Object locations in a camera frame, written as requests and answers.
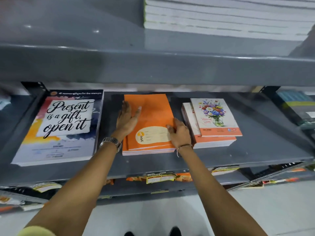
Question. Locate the person's right hand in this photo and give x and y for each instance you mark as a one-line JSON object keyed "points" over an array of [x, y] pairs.
{"points": [[181, 136]]}

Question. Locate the black left shoe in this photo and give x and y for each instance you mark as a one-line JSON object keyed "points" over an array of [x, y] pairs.
{"points": [[129, 234]]}

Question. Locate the stack of white-edged notebooks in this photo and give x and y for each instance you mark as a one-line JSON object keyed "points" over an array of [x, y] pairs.
{"points": [[221, 22]]}

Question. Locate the pile of teal green books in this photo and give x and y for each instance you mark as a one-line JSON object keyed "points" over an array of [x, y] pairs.
{"points": [[297, 105]]}

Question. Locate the silver wristwatch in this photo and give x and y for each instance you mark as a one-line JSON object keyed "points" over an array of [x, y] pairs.
{"points": [[112, 142]]}

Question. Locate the black right shoe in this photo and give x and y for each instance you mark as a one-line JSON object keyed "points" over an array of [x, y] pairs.
{"points": [[175, 232]]}

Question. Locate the person's left forearm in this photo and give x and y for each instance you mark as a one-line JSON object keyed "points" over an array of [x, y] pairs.
{"points": [[78, 184]]}

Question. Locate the white orange notebook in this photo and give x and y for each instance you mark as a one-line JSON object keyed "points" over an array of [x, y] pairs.
{"points": [[225, 170]]}

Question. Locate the thin metal bangle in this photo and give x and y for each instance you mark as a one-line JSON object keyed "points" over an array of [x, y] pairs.
{"points": [[179, 148]]}

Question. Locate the person's left hand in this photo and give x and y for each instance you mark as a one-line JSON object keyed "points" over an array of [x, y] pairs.
{"points": [[125, 122]]}

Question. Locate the black shoe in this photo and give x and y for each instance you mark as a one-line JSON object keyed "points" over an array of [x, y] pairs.
{"points": [[175, 232], [129, 234]]}

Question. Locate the person's left thumb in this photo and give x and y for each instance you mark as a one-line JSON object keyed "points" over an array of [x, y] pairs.
{"points": [[137, 113]]}

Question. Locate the stack of calligraphy cover notebooks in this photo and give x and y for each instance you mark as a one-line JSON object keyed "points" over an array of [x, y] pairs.
{"points": [[61, 140]]}

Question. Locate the yellow label notebook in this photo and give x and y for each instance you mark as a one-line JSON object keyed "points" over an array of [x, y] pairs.
{"points": [[46, 186]]}

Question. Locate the person's right thumb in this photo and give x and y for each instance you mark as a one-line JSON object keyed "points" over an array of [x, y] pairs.
{"points": [[170, 129]]}

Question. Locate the pile of orange white notebooks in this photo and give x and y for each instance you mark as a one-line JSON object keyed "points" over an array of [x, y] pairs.
{"points": [[14, 202]]}

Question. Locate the orange packs with yellow labels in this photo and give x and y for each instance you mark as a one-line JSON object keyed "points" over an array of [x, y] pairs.
{"points": [[157, 177]]}

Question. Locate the floral cover notebook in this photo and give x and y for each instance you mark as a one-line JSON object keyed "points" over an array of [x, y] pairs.
{"points": [[216, 120]]}

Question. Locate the pale yellow sleeve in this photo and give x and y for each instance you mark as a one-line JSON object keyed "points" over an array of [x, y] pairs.
{"points": [[37, 232]]}

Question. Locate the row of orange white notebooks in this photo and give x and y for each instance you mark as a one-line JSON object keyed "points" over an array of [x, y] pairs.
{"points": [[268, 183]]}

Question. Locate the stack of orange notebooks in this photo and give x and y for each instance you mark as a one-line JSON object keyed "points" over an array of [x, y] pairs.
{"points": [[152, 110]]}

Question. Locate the person's right forearm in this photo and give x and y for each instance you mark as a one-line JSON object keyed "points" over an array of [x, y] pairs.
{"points": [[216, 194]]}

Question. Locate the stack of floral notebooks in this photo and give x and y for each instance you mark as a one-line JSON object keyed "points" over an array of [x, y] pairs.
{"points": [[214, 143]]}

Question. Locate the grey metal shelving rack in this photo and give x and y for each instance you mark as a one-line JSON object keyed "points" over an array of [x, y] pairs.
{"points": [[157, 68]]}

